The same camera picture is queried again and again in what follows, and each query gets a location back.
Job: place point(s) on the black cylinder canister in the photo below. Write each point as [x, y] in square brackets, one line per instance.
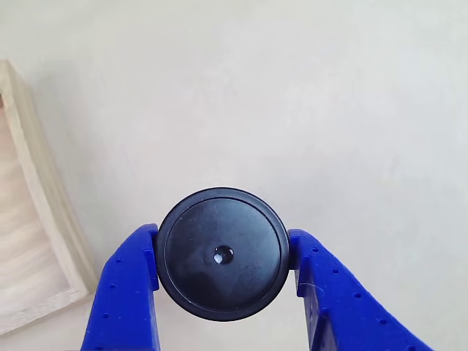
[223, 256]

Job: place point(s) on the shallow wooden box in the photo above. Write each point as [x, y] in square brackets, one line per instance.
[33, 226]

